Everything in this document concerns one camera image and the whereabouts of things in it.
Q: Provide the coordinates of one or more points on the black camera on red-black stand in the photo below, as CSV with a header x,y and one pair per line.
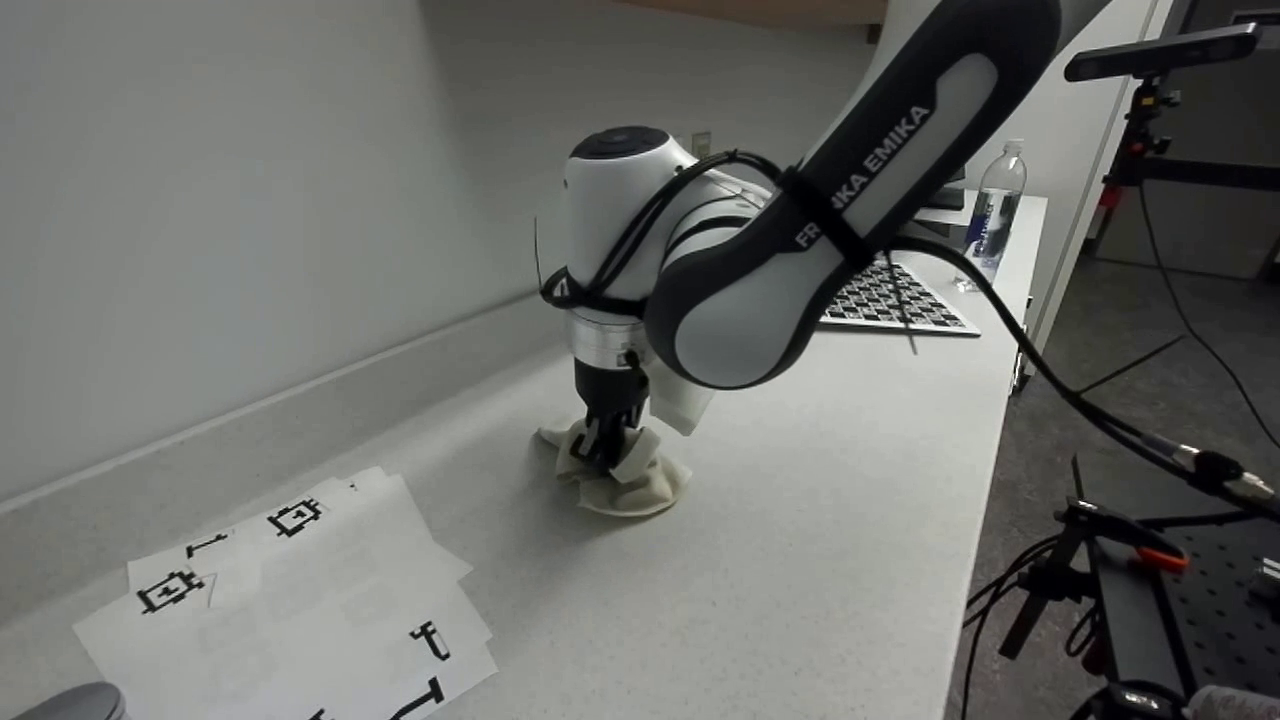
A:
x,y
1173,50

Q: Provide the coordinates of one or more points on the black perforated breadboard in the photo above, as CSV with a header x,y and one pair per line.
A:
x,y
1235,603

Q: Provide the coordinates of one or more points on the checkerboard calibration board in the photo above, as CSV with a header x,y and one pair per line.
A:
x,y
920,306

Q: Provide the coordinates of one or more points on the grey fabric lump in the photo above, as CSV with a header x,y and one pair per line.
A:
x,y
1235,706

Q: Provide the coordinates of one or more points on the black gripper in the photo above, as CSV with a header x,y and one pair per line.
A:
x,y
614,392

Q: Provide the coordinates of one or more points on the black tripod with red knobs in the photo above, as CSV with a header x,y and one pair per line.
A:
x,y
1133,625

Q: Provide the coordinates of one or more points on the white paper with black markers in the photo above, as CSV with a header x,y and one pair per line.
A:
x,y
306,652
333,521

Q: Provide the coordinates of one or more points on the cream wiping cloth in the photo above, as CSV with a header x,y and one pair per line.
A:
x,y
632,503

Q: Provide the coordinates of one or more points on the clear plastic water bottle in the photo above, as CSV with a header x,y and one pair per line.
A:
x,y
997,203

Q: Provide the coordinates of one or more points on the grey rounded object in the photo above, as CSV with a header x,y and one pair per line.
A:
x,y
72,706

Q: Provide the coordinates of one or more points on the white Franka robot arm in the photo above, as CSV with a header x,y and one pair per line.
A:
x,y
747,306

